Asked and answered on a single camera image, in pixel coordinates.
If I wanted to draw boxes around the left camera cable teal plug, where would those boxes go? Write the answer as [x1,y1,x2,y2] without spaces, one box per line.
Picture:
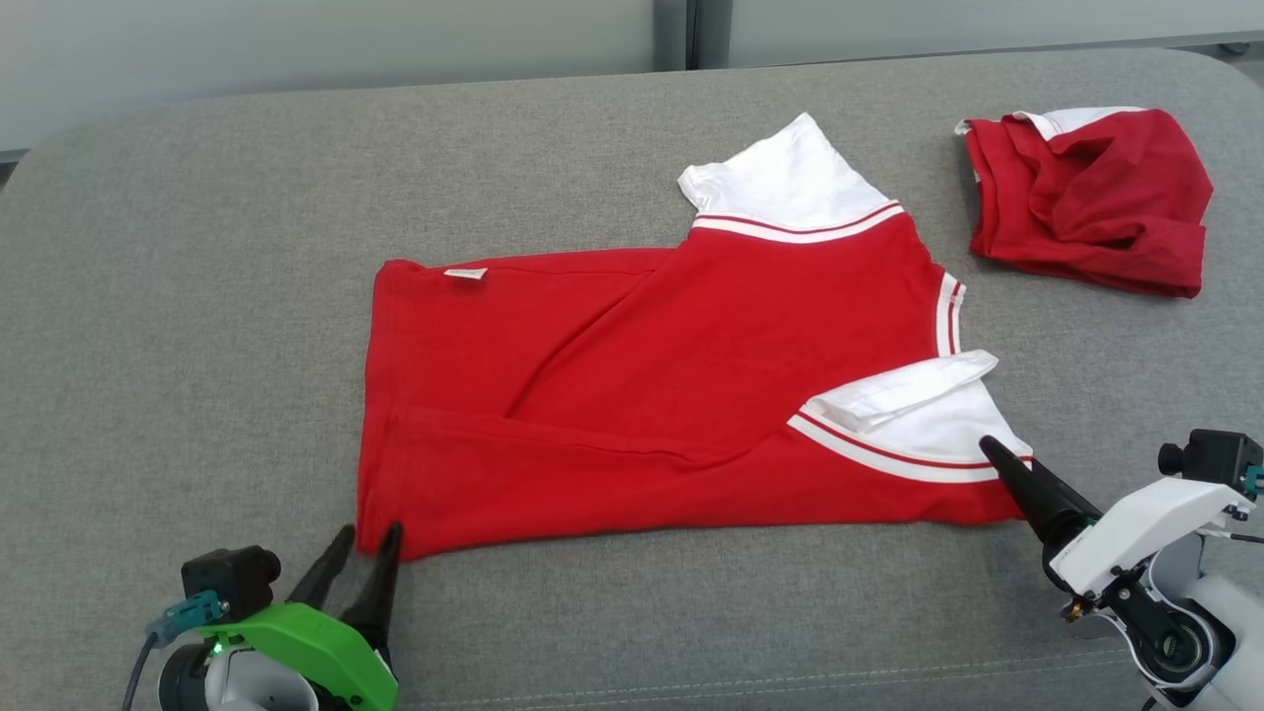
[120,590,226,711]

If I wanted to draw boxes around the right camera cable teal plug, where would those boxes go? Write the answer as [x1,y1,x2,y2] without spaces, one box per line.
[1229,464,1264,546]

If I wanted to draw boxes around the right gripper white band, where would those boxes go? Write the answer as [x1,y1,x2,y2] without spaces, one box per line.
[980,434,1258,599]

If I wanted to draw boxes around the camera cable teal plug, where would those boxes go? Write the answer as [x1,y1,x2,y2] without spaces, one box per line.
[1229,464,1264,546]
[120,590,226,711]

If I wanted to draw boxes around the grey fabric sofa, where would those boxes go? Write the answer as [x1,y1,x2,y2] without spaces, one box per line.
[0,47,1264,711]

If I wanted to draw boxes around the red T-shirt white sleeves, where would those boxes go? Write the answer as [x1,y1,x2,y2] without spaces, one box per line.
[354,112,1036,562]

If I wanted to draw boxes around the red white garment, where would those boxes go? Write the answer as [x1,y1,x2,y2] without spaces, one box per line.
[954,105,1216,300]

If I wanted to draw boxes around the grey wall partition post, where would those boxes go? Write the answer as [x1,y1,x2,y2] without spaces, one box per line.
[654,0,734,72]

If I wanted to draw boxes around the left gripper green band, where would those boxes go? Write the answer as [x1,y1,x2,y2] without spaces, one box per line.
[221,522,404,711]

